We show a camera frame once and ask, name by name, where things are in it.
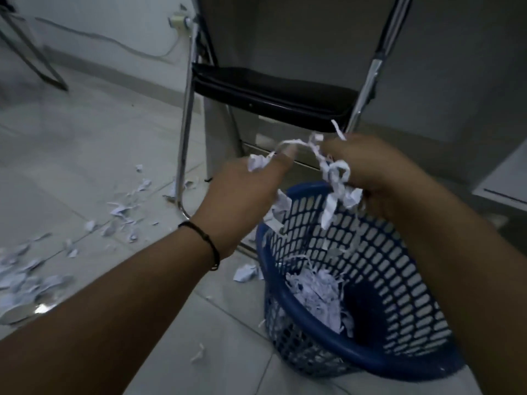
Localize white wall socket with plug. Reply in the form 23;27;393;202
167;4;195;32

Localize black wrist bracelet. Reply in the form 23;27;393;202
178;221;221;271

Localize heap of shredded white paper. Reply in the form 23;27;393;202
284;255;355;338

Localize blue plastic mesh basket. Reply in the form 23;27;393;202
255;182;464;381

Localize bunch of white paper shreds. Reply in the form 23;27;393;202
246;119;364;231

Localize person's left forearm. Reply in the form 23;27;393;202
0;220;221;395

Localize chrome folding chair black seat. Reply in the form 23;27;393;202
175;0;417;259

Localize scattered white paper scraps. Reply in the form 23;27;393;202
0;163;199;325

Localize white cabinet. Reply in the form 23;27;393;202
471;137;527;213

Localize shiny metal disc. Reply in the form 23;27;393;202
0;295;56;326

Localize grey wall cable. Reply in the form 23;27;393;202
35;16;183;61

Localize dark metal furniture legs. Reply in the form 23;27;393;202
0;0;69;92

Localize person's right hand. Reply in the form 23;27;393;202
320;134;422;227

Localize person's left hand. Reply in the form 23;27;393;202
192;143;298;260

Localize person's right forearm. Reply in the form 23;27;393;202
381;173;527;395

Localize crumpled white paper piece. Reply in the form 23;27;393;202
233;263;264;283

